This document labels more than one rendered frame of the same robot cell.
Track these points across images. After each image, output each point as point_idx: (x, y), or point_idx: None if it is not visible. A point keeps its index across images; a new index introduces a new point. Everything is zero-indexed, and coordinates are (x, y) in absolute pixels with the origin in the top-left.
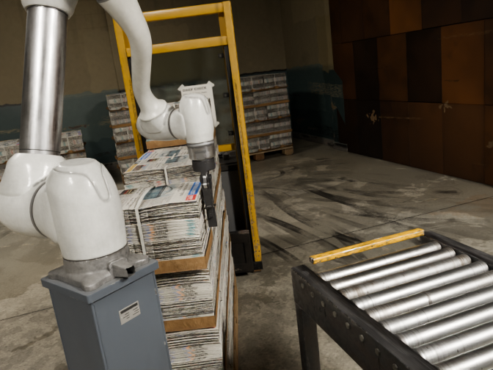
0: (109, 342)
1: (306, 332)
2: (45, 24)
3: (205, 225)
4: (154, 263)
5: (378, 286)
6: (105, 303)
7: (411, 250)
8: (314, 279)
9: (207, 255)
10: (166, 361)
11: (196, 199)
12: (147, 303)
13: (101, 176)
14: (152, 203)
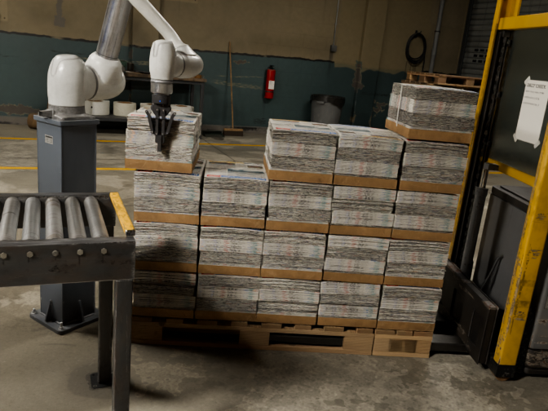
0: (40, 146)
1: None
2: None
3: (168, 152)
4: (58, 121)
5: (46, 208)
6: (41, 125)
7: (95, 226)
8: (82, 194)
9: (140, 165)
10: (59, 183)
11: (130, 116)
12: (55, 142)
13: (57, 64)
14: (141, 112)
